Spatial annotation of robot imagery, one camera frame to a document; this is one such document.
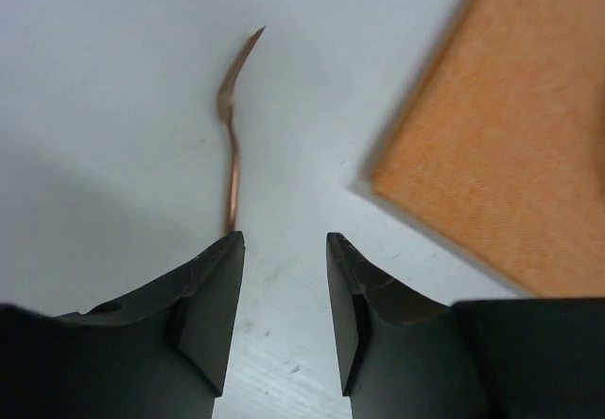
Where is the orange cloth napkin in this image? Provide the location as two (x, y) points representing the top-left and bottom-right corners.
(372, 0), (604, 297)

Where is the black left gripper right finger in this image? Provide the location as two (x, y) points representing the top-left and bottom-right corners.
(326, 233), (604, 418)

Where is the copper fork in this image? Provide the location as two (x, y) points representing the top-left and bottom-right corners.
(216, 26), (266, 234)

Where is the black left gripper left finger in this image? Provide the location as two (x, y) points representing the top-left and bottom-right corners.
(1, 231), (245, 418)

